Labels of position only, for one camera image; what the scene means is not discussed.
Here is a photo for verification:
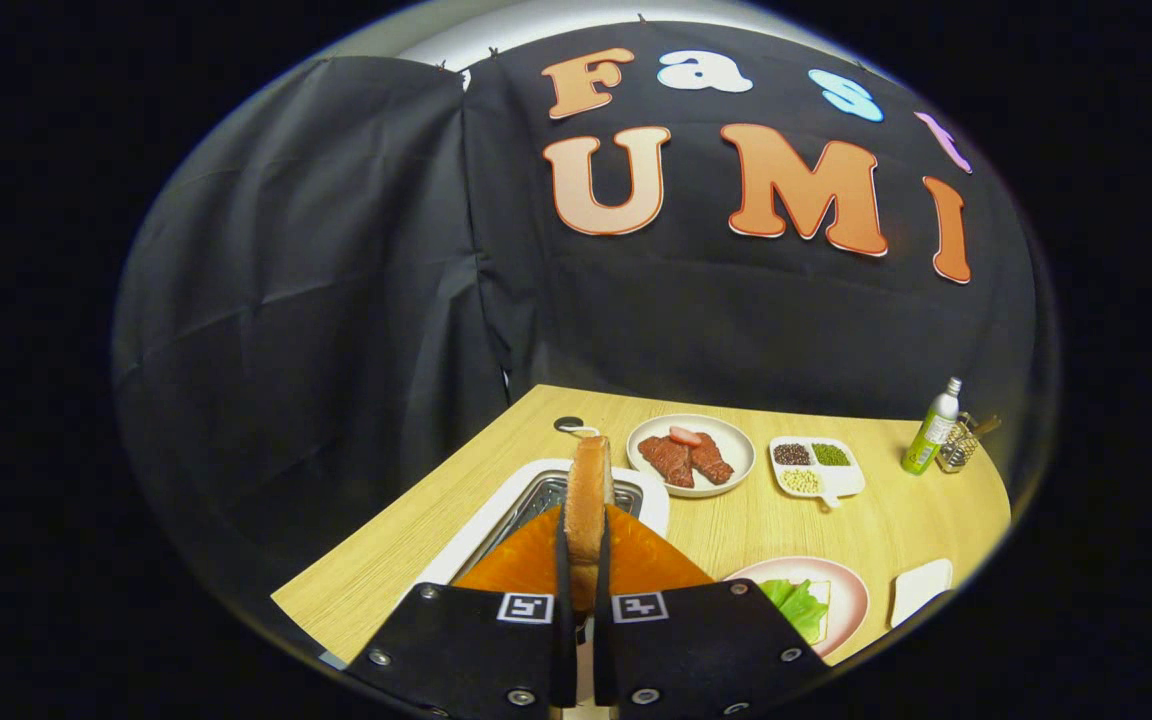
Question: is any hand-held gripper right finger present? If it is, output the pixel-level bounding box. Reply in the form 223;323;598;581
593;505;830;720

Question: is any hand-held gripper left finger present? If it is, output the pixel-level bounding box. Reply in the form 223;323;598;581
346;505;577;720

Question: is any toast bread slice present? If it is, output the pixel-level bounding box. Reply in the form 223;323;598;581
564;435;615;613

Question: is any green lettuce leaf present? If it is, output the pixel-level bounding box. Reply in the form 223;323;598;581
758;578;830;646

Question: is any white toaster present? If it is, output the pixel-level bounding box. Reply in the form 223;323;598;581
416;458;672;591

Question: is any brown meat piece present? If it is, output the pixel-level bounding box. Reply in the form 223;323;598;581
688;432;735;486
638;435;694;489

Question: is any white round plate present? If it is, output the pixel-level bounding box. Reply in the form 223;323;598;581
626;413;757;499

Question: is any pink round plate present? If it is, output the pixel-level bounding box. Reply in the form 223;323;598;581
721;556;870;661

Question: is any white divided dish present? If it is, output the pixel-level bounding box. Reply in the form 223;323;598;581
769;436;867;509

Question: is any white square plate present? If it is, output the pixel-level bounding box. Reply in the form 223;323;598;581
889;558;954;629

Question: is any green drink bottle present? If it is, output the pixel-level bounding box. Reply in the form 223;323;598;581
900;377;963;476

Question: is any black backdrop cloth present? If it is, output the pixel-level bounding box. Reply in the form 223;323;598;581
111;20;1057;621

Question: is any wire cutlery holder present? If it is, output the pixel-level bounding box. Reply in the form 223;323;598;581
936;412;1002;473

